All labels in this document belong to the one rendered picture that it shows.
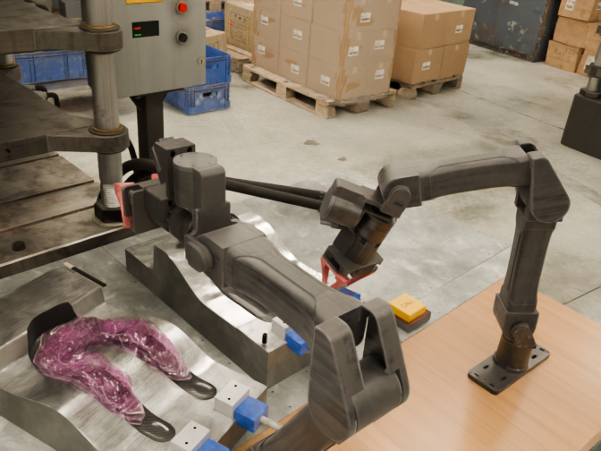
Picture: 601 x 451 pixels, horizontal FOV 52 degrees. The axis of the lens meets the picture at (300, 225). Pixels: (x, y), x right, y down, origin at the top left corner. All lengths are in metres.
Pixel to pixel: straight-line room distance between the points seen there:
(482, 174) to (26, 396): 0.81
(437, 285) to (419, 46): 4.27
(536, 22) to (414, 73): 2.56
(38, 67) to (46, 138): 3.17
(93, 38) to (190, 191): 0.80
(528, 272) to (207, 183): 0.65
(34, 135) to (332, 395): 1.16
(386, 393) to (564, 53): 7.33
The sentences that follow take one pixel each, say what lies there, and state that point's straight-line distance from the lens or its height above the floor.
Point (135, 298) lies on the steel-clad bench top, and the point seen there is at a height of 0.80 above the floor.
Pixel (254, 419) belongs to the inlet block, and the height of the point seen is 0.87.
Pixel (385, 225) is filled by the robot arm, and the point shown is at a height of 1.12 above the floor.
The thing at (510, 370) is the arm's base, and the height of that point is 0.82.
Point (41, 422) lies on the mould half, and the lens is 1.10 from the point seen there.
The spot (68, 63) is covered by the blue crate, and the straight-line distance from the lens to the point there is 4.85.
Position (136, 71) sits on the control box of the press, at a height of 1.14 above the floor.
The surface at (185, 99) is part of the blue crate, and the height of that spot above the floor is 0.12.
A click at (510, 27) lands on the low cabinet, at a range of 8.15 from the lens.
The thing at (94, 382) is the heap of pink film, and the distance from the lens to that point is 1.05.
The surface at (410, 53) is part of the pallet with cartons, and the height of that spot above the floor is 0.41.
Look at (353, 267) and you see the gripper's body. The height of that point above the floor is 1.03.
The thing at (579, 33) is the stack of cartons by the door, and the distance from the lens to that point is 7.80.
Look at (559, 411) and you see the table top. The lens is 1.29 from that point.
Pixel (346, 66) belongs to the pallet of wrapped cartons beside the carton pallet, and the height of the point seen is 0.41.
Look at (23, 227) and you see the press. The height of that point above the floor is 0.77.
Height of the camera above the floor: 1.61
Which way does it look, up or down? 29 degrees down
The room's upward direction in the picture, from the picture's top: 5 degrees clockwise
